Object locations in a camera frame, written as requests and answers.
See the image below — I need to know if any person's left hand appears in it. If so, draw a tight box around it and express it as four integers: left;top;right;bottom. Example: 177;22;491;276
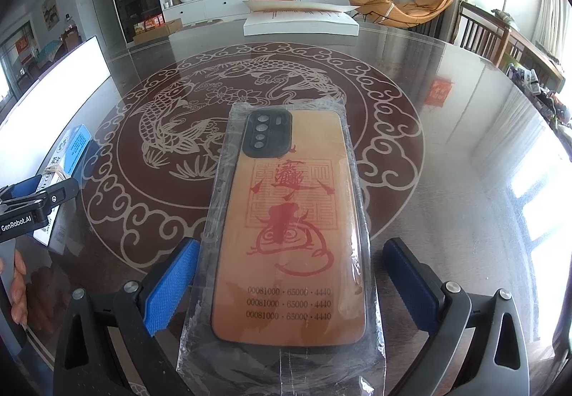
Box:
10;250;28;326

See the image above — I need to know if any white storage box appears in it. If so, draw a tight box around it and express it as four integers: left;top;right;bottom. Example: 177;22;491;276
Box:
0;36;109;187

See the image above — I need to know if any phone case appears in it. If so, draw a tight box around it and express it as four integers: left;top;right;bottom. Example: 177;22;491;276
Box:
177;98;386;395

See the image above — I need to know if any orange lounge chair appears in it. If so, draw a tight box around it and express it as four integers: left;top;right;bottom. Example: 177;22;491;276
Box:
349;0;454;29

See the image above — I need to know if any blue white toothpaste box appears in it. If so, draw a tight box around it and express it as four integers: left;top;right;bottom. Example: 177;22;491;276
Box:
33;125;91;253

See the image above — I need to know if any wooden dining chair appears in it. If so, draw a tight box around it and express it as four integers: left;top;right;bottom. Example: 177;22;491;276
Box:
450;1;512;68

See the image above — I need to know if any cardboard snack box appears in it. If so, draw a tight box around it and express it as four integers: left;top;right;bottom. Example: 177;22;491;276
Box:
133;14;182;44

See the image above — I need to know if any white tv cabinet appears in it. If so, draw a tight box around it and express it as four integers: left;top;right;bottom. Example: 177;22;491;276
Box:
163;0;349;26

